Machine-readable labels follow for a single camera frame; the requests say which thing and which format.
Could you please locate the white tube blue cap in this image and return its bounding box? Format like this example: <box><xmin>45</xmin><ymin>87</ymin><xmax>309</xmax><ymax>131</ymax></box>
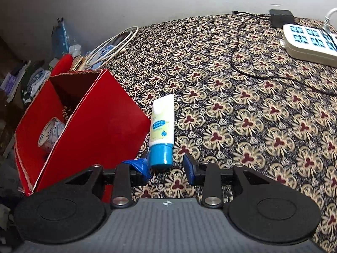
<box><xmin>148</xmin><ymin>94</ymin><xmax>175</xmax><ymax>168</ymax></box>

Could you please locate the red cardboard box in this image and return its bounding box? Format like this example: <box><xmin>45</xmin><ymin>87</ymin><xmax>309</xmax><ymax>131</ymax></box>
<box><xmin>14</xmin><ymin>70</ymin><xmax>150</xmax><ymax>196</ymax></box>

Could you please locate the floral patterned cloth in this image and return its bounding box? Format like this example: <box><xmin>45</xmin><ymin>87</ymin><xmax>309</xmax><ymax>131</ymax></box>
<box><xmin>107</xmin><ymin>14</ymin><xmax>336</xmax><ymax>252</ymax></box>

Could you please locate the pine cone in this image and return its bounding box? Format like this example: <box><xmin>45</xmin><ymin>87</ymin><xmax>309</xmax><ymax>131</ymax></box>
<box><xmin>62</xmin><ymin>106</ymin><xmax>74</xmax><ymax>122</ymax></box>

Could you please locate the red plush heart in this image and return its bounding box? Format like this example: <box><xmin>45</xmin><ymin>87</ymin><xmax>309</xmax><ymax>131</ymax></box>
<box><xmin>50</xmin><ymin>54</ymin><xmax>73</xmax><ymax>77</ymax></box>

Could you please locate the striped fabric bundle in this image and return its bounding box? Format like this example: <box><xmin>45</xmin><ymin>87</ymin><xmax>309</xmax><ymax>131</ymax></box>
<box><xmin>22</xmin><ymin>67</ymin><xmax>51</xmax><ymax>105</ymax></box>

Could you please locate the blue plastic bag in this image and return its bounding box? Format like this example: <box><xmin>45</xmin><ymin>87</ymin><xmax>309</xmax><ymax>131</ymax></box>
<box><xmin>51</xmin><ymin>17</ymin><xmax>69</xmax><ymax>59</ymax></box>

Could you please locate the black power adapter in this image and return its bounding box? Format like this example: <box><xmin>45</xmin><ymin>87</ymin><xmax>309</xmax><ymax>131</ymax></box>
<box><xmin>269</xmin><ymin>9</ymin><xmax>295</xmax><ymax>28</ymax></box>

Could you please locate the white power strip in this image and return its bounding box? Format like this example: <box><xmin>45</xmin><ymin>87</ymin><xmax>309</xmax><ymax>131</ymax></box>
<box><xmin>283</xmin><ymin>24</ymin><xmax>336</xmax><ymax>68</ymax></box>

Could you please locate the white coiled cable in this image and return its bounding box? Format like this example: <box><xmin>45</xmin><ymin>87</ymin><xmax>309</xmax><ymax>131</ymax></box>
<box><xmin>84</xmin><ymin>26</ymin><xmax>139</xmax><ymax>70</ymax></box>

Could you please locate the black thin cable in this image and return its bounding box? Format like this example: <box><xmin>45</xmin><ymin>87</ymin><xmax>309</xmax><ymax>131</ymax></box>
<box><xmin>230</xmin><ymin>10</ymin><xmax>337</xmax><ymax>97</ymax></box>

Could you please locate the white power strip cord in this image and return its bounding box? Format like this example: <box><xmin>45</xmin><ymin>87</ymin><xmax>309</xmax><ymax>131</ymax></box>
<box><xmin>323</xmin><ymin>7</ymin><xmax>337</xmax><ymax>34</ymax></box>

